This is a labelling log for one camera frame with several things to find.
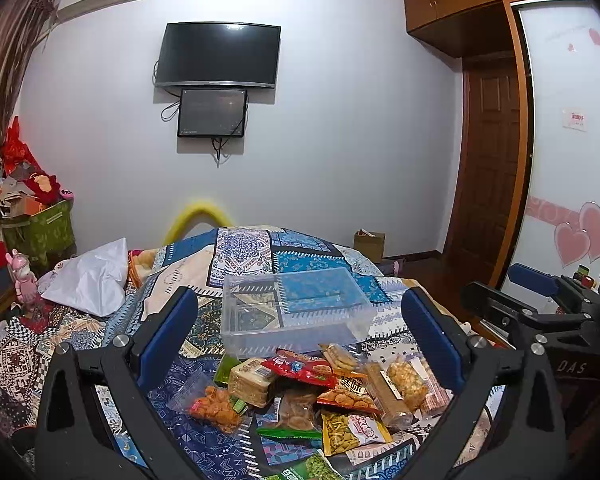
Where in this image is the puffed twist snack bag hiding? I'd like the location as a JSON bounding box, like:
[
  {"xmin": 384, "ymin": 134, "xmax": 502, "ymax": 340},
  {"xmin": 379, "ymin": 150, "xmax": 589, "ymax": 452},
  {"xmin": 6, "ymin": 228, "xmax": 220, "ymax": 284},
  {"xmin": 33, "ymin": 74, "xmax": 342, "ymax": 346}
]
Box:
[{"xmin": 387, "ymin": 359, "xmax": 428, "ymax": 412}]

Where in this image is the long biscuit stick pack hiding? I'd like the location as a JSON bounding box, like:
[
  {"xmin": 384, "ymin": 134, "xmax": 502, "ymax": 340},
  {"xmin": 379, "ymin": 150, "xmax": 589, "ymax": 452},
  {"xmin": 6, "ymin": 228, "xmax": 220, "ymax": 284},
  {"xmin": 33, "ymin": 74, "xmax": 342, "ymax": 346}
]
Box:
[{"xmin": 363, "ymin": 362, "xmax": 414, "ymax": 431}]

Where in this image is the orange fried snack bag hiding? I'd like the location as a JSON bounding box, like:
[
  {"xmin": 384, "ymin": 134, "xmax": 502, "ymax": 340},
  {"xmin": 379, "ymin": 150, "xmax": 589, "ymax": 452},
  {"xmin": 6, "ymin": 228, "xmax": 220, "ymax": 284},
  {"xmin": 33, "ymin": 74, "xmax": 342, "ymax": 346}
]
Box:
[{"xmin": 166, "ymin": 372, "xmax": 248, "ymax": 434}]

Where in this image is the green jelly cup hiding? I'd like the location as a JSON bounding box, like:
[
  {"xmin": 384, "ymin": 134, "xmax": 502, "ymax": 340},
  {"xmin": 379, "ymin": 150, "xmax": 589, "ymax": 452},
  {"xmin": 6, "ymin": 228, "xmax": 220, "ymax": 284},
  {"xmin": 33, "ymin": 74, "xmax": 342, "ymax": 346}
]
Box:
[{"xmin": 213, "ymin": 353, "xmax": 242, "ymax": 386}]

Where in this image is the beige cracker pack barcode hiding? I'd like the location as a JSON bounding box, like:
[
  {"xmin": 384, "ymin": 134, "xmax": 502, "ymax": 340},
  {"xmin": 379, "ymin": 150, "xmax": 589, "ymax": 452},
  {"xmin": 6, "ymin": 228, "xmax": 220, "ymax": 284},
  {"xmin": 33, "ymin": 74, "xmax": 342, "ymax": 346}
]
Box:
[{"xmin": 227, "ymin": 358, "xmax": 278, "ymax": 408}]

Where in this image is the red cartoon snack bag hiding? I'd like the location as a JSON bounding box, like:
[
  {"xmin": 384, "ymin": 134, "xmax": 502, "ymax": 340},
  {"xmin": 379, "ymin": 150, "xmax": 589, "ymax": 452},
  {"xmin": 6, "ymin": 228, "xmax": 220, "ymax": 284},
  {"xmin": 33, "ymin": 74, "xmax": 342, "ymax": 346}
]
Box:
[{"xmin": 262, "ymin": 349, "xmax": 337, "ymax": 389}]

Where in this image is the red peanut snack bag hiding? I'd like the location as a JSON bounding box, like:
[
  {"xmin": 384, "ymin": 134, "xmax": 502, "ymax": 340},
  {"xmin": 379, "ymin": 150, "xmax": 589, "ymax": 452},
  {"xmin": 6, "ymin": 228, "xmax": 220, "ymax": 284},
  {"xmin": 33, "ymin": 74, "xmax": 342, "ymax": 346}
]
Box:
[{"xmin": 316, "ymin": 377, "xmax": 382, "ymax": 415}]

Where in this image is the small green snack packet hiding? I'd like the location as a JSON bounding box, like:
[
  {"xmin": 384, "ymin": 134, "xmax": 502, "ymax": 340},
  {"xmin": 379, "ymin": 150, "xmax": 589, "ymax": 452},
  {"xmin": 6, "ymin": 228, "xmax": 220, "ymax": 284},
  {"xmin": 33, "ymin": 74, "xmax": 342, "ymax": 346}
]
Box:
[{"xmin": 257, "ymin": 426, "xmax": 322, "ymax": 441}]

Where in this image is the clear cracker stick pack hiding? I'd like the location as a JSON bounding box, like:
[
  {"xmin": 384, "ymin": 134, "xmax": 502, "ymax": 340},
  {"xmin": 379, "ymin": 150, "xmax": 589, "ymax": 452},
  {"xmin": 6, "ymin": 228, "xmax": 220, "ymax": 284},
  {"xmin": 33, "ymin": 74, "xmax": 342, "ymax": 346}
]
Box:
[{"xmin": 320, "ymin": 344, "xmax": 366, "ymax": 379}]

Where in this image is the pink white wafer pack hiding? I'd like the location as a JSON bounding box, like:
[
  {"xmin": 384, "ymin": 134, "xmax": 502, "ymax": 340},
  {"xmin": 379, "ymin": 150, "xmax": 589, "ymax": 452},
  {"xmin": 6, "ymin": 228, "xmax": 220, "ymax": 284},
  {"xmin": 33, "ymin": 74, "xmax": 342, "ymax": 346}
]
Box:
[{"xmin": 411, "ymin": 356, "xmax": 453, "ymax": 418}]

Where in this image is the white sliding wardrobe door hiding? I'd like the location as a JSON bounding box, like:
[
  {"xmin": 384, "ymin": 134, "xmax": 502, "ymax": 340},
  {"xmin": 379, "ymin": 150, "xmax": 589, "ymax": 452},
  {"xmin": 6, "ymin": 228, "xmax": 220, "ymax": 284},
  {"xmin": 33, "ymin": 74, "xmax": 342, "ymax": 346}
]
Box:
[{"xmin": 512, "ymin": 0, "xmax": 600, "ymax": 281}]

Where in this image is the white plastic bag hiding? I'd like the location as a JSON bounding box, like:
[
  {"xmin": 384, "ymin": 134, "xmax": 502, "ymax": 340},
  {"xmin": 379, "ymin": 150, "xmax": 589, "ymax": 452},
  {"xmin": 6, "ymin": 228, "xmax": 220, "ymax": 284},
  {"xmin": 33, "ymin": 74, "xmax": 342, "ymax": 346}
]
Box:
[{"xmin": 41, "ymin": 237, "xmax": 129, "ymax": 318}]

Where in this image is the pink toy figure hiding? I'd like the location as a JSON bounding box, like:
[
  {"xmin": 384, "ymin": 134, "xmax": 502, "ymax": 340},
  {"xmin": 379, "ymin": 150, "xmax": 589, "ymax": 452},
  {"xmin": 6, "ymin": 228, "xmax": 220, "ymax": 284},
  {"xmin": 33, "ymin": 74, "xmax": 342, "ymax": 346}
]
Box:
[{"xmin": 5, "ymin": 249, "xmax": 41, "ymax": 310}]

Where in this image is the small cardboard box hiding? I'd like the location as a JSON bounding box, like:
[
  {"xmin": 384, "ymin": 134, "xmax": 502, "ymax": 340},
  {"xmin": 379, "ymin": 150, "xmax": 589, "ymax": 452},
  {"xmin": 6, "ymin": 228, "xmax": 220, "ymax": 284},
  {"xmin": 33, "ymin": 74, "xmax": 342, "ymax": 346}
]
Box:
[{"xmin": 353, "ymin": 229, "xmax": 386, "ymax": 263}]

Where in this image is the yellow strips snack bag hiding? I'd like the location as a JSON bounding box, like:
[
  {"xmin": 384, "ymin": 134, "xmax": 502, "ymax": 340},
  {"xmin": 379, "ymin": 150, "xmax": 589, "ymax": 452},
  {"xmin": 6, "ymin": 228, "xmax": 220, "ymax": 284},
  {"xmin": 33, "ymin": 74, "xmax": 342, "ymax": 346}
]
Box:
[{"xmin": 321, "ymin": 411, "xmax": 392, "ymax": 457}]

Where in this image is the green storage box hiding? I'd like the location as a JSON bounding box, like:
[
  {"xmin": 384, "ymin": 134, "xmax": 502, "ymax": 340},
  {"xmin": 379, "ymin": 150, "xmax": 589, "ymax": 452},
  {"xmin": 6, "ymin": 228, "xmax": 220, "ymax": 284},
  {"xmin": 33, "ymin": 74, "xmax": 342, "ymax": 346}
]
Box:
[{"xmin": 1, "ymin": 200, "xmax": 76, "ymax": 274}]

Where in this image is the dried fruit slices bag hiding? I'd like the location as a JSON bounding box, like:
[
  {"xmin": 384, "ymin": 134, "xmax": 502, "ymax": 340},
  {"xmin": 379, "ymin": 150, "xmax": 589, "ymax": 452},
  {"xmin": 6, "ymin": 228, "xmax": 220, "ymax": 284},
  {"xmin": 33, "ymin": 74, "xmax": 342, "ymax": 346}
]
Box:
[{"xmin": 275, "ymin": 388, "xmax": 317, "ymax": 432}]

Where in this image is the clear plastic storage bin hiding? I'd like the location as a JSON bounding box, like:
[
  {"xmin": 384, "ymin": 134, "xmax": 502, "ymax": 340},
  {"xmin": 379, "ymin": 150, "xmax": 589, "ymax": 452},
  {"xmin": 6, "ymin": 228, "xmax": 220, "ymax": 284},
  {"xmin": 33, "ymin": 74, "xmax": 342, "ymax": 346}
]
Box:
[{"xmin": 220, "ymin": 268, "xmax": 376, "ymax": 359}]

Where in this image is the yellow foam hoop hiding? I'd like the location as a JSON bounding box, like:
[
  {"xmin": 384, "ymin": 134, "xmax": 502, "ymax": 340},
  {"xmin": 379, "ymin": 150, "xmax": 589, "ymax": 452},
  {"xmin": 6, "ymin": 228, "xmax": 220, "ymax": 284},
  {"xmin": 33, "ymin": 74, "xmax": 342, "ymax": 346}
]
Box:
[{"xmin": 162, "ymin": 200, "xmax": 232, "ymax": 245}]

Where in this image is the patchwork patterned bedspread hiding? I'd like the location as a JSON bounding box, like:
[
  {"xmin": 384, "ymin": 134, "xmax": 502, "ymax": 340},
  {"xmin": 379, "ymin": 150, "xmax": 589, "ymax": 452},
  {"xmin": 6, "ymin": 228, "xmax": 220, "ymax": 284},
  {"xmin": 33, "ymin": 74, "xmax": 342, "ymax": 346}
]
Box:
[{"xmin": 0, "ymin": 224, "xmax": 506, "ymax": 480}]

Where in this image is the red plush toys pile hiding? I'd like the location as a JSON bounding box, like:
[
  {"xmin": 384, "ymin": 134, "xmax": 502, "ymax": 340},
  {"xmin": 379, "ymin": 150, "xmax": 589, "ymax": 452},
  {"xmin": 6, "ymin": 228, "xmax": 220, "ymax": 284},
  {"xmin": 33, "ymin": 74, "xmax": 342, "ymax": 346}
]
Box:
[{"xmin": 0, "ymin": 116, "xmax": 74, "ymax": 221}]

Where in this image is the wooden wardrobe with door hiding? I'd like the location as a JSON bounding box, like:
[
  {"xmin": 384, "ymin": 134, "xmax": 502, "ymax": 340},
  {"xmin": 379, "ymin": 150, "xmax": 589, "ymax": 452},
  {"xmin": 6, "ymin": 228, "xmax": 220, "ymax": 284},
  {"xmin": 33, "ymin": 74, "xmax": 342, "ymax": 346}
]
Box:
[{"xmin": 404, "ymin": 0, "xmax": 532, "ymax": 287}]

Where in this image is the small wall monitor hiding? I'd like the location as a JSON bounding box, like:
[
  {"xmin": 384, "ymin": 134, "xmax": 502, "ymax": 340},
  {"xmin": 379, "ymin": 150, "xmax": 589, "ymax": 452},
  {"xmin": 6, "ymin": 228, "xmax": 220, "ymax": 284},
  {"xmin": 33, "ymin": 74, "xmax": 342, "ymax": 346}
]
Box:
[{"xmin": 178, "ymin": 88, "xmax": 248, "ymax": 139}]

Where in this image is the large wall television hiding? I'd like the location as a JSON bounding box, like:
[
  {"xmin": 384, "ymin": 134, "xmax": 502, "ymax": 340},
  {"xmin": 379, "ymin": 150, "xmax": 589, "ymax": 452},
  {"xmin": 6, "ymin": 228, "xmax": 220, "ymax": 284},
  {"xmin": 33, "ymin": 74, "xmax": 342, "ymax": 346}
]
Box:
[{"xmin": 155, "ymin": 22, "xmax": 282, "ymax": 89}]

